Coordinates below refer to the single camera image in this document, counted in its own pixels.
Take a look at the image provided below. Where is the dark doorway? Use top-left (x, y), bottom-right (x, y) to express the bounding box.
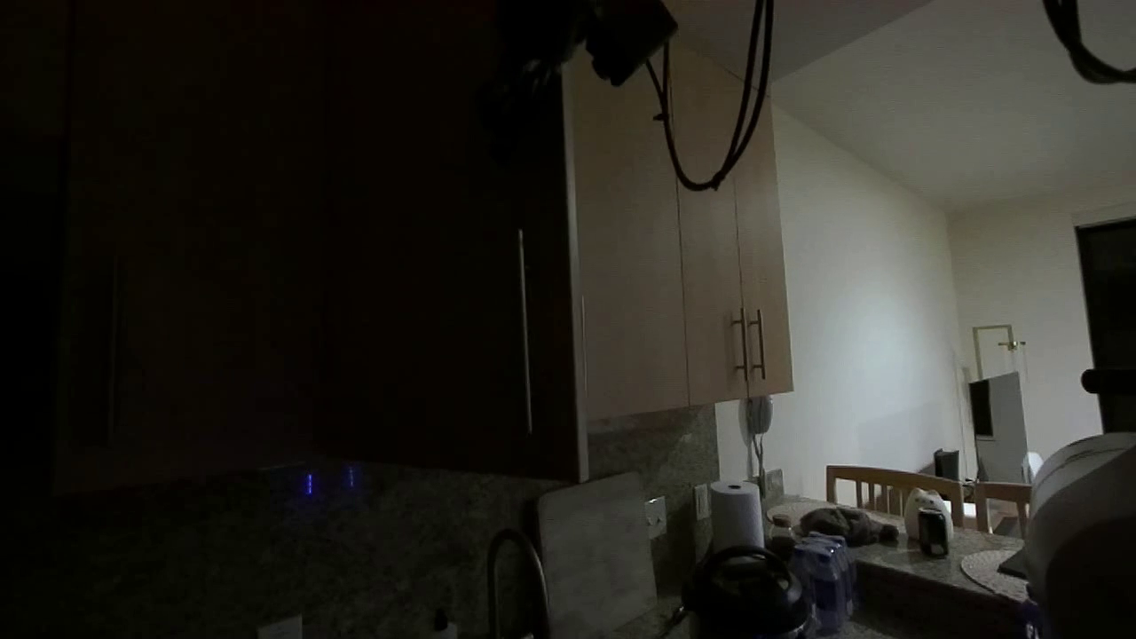
top-left (1073, 209), bottom-right (1136, 442)

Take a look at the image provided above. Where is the curved metal faucet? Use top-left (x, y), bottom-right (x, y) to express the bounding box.
top-left (482, 527), bottom-right (555, 639)

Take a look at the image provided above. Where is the white countertop appliance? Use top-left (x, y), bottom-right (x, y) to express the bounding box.
top-left (901, 488), bottom-right (958, 562)

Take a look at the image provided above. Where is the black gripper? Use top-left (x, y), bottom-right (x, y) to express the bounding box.
top-left (486, 0), bottom-right (591, 91)

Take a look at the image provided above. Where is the dark cloth bundle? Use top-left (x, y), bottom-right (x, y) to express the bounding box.
top-left (790, 504), bottom-right (901, 552)

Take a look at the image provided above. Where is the blue water bottle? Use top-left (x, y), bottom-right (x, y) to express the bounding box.
top-left (789, 528), bottom-right (860, 631)

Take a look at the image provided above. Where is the round placemat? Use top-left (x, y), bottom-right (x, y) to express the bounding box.
top-left (953, 543), bottom-right (1030, 596)

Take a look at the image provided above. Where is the white wall outlet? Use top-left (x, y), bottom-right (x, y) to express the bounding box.
top-left (637, 493), bottom-right (671, 540)

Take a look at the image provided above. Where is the black round kettle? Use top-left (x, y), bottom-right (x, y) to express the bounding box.
top-left (682, 543), bottom-right (818, 639)

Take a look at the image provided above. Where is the small black speaker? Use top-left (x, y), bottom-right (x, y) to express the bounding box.
top-left (928, 443), bottom-right (966, 488)

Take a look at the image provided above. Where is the grey cutting board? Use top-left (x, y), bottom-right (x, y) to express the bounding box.
top-left (527, 474), bottom-right (659, 639)

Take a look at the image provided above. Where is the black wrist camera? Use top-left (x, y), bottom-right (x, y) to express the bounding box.
top-left (582, 0), bottom-right (682, 89)

